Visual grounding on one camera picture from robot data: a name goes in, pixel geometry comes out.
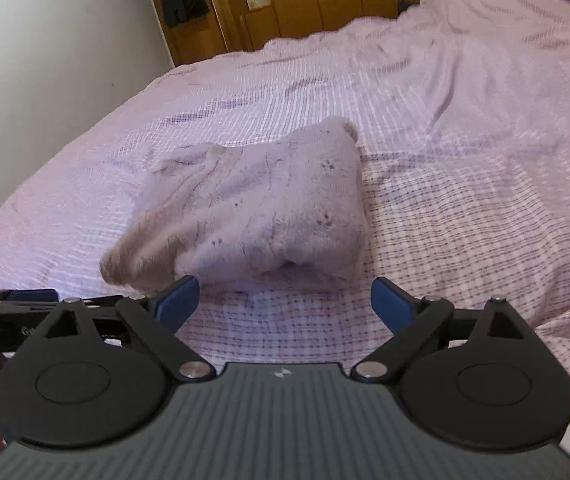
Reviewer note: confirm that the lilac knitted sweater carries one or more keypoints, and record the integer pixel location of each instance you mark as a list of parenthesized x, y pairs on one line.
[(265, 210)]

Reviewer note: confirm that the pink checked bed sheet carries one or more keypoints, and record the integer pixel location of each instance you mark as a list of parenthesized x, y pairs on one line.
[(465, 135)]

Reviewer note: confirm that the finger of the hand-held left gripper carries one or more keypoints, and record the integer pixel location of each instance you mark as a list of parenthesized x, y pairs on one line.
[(32, 296)]

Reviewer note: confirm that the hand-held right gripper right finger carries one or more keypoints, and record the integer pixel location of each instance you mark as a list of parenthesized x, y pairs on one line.
[(390, 305)]

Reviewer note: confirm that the tall narrow mirror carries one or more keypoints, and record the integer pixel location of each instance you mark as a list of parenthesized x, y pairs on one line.
[(216, 5)]

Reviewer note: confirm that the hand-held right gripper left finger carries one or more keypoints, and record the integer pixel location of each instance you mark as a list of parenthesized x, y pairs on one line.
[(177, 302)]

